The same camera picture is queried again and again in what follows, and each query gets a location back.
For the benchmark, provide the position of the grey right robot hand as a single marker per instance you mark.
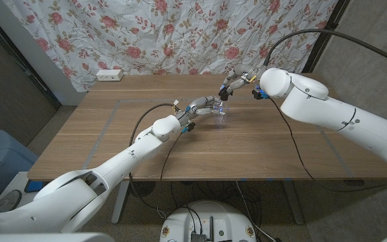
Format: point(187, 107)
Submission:
point(244, 75)

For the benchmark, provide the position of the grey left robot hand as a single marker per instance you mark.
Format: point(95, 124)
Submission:
point(202, 107)

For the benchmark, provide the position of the clear plastic spray bottle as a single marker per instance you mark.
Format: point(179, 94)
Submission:
point(221, 119)

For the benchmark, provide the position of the black sprayer head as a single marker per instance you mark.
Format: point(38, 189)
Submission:
point(224, 95)

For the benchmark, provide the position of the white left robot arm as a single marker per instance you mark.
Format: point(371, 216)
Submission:
point(123, 161)

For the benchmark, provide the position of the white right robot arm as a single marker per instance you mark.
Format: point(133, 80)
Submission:
point(331, 107)

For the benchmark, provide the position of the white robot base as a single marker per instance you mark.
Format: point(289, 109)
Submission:
point(210, 215)

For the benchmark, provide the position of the floral print curtain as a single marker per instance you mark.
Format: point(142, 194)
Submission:
point(146, 33)

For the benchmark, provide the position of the white power strip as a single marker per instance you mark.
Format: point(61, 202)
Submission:
point(109, 75)

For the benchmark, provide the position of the black round floor fan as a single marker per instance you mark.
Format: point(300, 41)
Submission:
point(142, 189)

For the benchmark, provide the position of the white table leg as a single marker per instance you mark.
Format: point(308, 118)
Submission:
point(119, 205)

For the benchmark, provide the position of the grey table leg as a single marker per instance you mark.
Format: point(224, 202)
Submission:
point(294, 205)

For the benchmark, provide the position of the white floor platform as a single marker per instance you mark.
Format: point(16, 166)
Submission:
point(15, 181)

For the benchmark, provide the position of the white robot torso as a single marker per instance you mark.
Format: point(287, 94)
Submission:
point(45, 238)

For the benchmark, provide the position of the blue storage bin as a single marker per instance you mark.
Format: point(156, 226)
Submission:
point(2, 154)

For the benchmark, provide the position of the grey shoe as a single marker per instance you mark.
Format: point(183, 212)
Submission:
point(8, 201)

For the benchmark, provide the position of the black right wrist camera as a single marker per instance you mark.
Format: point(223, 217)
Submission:
point(258, 93)

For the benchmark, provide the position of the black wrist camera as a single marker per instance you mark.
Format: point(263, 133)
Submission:
point(258, 93)
point(189, 127)

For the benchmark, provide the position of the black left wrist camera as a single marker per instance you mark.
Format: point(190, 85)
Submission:
point(189, 127)

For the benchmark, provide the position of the black vertical post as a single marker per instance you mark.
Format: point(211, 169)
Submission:
point(324, 43)

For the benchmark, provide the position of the black door frame strip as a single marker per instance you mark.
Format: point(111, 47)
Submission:
point(19, 57)

